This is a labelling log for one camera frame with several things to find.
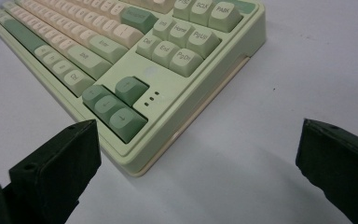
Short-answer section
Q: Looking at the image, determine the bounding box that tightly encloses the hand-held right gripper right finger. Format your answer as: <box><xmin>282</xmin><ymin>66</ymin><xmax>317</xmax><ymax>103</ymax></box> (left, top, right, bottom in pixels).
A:
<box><xmin>295</xmin><ymin>119</ymin><xmax>358</xmax><ymax>224</ymax></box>

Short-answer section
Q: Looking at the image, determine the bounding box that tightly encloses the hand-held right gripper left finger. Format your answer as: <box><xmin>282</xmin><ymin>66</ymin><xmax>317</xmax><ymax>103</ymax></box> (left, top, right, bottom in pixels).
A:
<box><xmin>8</xmin><ymin>119</ymin><xmax>103</xmax><ymax>224</ymax></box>

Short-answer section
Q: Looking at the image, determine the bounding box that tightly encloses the green and cream mechanical keyboard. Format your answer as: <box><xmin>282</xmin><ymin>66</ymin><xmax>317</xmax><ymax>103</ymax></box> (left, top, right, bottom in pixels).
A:
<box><xmin>0</xmin><ymin>0</ymin><xmax>267</xmax><ymax>177</ymax></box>

